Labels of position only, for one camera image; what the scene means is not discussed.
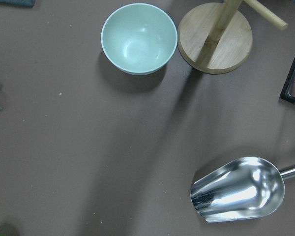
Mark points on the steel ice scoop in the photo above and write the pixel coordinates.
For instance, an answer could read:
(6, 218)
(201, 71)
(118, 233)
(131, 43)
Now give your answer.
(246, 188)

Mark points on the grey folded cloth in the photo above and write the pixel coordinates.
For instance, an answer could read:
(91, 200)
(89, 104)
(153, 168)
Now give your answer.
(24, 3)

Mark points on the wooden cup stand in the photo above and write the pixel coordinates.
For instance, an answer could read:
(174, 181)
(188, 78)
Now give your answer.
(215, 38)

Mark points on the mint green bowl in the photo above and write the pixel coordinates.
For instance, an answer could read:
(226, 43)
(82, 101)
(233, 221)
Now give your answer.
(139, 38)

